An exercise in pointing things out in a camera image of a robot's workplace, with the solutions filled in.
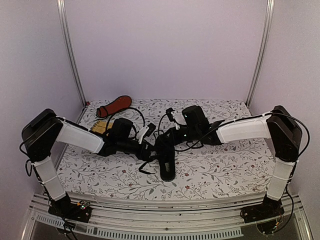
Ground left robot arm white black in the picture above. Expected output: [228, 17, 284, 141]
[20, 108, 156, 217]

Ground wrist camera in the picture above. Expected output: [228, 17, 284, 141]
[165, 107, 186, 130]
[136, 123, 156, 145]

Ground black shoe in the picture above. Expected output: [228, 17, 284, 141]
[155, 134, 176, 182]

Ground right aluminium frame post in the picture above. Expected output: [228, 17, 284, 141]
[245, 0, 275, 108]

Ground woven bamboo tray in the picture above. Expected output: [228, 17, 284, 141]
[90, 120, 113, 134]

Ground floral tablecloth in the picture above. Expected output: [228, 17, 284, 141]
[57, 99, 276, 201]

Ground left aluminium frame post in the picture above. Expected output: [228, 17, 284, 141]
[56, 0, 87, 107]

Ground red-soled shoe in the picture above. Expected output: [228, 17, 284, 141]
[96, 95, 132, 119]

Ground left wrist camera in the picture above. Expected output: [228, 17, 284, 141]
[136, 123, 156, 145]

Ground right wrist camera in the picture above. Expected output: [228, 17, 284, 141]
[165, 107, 186, 130]

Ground black shoelace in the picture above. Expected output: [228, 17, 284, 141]
[138, 154, 160, 175]

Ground front aluminium rail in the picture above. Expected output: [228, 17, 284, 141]
[21, 194, 313, 240]

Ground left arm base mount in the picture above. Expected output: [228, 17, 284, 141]
[48, 199, 93, 223]

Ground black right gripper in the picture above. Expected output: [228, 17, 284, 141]
[162, 126, 200, 146]

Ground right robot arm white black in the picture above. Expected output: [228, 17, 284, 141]
[155, 105, 303, 218]

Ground aluminium frame post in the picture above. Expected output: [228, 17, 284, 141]
[56, 0, 87, 107]
[245, 0, 275, 108]

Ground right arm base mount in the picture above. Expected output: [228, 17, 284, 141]
[240, 198, 285, 223]

